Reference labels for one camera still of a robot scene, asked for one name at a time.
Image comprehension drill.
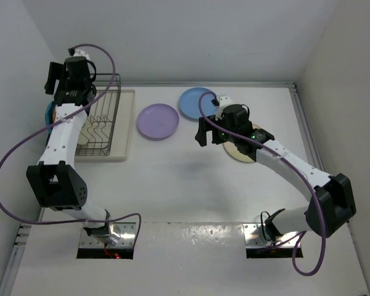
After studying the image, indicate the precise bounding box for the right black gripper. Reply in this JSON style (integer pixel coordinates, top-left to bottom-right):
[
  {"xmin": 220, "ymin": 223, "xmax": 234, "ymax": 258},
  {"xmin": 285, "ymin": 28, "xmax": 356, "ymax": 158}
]
[{"xmin": 196, "ymin": 114, "xmax": 239, "ymax": 146}]

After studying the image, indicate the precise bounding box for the beige green leaf plate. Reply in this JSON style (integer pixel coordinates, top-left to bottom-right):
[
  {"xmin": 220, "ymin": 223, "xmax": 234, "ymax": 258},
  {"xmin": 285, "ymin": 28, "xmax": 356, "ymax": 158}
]
[{"xmin": 223, "ymin": 122, "xmax": 263, "ymax": 163}]

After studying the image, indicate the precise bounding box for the yellow polka dot plate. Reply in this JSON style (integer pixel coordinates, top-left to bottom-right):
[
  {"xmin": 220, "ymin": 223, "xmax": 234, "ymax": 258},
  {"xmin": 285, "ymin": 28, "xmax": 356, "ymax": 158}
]
[{"xmin": 52, "ymin": 109, "xmax": 56, "ymax": 123}]

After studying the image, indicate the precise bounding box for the teal polka dot plate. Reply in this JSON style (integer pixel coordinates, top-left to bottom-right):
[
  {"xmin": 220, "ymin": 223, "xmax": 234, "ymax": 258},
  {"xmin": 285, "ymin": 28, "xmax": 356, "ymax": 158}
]
[{"xmin": 44, "ymin": 101, "xmax": 56, "ymax": 126}]

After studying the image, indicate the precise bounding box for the purple plate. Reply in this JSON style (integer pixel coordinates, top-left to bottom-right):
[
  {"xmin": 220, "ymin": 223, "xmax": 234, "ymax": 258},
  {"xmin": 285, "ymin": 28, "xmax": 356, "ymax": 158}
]
[{"xmin": 136, "ymin": 104, "xmax": 179, "ymax": 140}]

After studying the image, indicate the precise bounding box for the cream plate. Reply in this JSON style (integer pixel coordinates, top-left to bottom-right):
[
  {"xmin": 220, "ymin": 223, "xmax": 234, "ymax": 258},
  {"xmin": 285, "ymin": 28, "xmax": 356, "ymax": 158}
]
[{"xmin": 78, "ymin": 120, "xmax": 95, "ymax": 146}]

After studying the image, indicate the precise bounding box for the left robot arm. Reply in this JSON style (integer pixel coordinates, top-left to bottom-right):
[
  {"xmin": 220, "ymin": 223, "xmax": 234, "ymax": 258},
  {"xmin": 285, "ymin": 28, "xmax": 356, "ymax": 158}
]
[{"xmin": 27, "ymin": 53, "xmax": 121, "ymax": 246}]

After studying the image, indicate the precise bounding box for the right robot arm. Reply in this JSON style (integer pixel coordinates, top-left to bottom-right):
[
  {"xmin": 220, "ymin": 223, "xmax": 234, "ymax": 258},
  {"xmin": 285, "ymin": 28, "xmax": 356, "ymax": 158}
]
[{"xmin": 195, "ymin": 104, "xmax": 356, "ymax": 240}]

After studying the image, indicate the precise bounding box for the blue plate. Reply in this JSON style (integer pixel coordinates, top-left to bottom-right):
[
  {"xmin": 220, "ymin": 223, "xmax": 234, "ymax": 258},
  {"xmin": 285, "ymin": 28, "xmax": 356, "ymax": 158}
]
[{"xmin": 178, "ymin": 87, "xmax": 218, "ymax": 121}]

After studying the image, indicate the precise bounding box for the cream drip tray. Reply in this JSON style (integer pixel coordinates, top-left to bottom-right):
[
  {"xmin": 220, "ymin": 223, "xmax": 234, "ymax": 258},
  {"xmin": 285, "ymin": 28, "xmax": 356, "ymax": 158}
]
[{"xmin": 75, "ymin": 89, "xmax": 136, "ymax": 162}]

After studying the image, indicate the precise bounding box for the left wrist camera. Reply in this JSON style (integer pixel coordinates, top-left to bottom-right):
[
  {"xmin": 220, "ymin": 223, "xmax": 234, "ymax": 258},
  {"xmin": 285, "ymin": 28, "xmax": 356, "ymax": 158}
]
[{"xmin": 68, "ymin": 47, "xmax": 90, "ymax": 60}]

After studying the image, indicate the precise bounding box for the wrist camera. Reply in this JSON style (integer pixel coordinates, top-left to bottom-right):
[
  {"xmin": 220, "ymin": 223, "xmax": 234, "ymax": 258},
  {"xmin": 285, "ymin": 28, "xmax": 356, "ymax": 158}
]
[
  {"xmin": 212, "ymin": 96, "xmax": 234, "ymax": 120},
  {"xmin": 68, "ymin": 47, "xmax": 90, "ymax": 60}
]

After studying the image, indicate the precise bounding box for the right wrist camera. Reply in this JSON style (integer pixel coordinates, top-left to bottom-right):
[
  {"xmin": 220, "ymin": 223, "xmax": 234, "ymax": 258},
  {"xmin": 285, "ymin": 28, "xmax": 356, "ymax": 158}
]
[{"xmin": 212, "ymin": 96, "xmax": 234, "ymax": 120}]

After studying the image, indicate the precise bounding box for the grey wire dish rack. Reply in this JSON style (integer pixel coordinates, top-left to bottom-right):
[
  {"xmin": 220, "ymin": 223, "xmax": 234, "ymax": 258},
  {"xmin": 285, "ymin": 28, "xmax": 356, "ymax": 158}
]
[{"xmin": 75, "ymin": 73, "xmax": 121, "ymax": 158}]

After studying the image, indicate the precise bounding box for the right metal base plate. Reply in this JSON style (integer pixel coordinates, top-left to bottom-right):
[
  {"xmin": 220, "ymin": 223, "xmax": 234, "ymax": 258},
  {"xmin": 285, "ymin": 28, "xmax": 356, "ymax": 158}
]
[{"xmin": 243, "ymin": 223, "xmax": 299, "ymax": 250}]

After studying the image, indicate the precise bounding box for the metal base plate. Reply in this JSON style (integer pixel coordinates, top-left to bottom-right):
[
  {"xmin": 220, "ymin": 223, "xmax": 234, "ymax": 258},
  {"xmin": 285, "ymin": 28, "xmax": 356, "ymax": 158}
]
[
  {"xmin": 243, "ymin": 223, "xmax": 299, "ymax": 250},
  {"xmin": 78, "ymin": 223, "xmax": 136, "ymax": 249}
]

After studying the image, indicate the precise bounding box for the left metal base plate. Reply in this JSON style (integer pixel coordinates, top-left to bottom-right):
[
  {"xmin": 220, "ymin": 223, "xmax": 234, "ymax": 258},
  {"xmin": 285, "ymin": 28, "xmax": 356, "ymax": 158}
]
[{"xmin": 78, "ymin": 223, "xmax": 136, "ymax": 249}]

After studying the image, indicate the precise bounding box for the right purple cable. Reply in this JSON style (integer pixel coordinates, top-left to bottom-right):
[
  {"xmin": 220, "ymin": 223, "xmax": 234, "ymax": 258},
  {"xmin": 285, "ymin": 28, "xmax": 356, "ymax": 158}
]
[{"xmin": 199, "ymin": 91, "xmax": 326, "ymax": 275}]

